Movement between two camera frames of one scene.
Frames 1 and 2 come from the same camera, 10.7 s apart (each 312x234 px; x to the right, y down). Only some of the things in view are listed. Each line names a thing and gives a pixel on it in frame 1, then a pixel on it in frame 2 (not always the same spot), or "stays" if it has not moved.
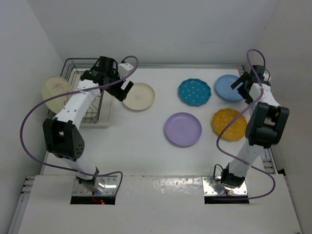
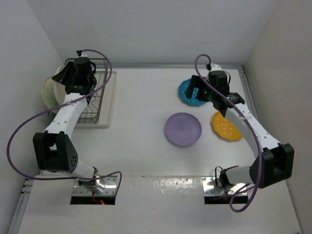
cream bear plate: [141, 96] → [59, 88]
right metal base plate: [211, 186] stays
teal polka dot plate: [194, 92] stays
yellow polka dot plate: [235, 131] stays
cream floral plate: [52, 86] stays
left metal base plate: [110, 188] stays
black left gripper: [119, 93] → [61, 76]
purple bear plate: [183, 129] stays
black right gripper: [243, 79] → [195, 83]
